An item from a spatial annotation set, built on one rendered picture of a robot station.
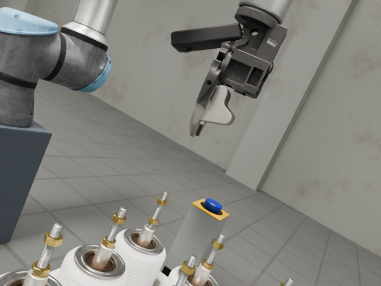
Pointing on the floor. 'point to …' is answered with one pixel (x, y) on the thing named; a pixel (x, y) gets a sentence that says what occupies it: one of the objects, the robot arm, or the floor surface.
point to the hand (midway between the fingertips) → (193, 126)
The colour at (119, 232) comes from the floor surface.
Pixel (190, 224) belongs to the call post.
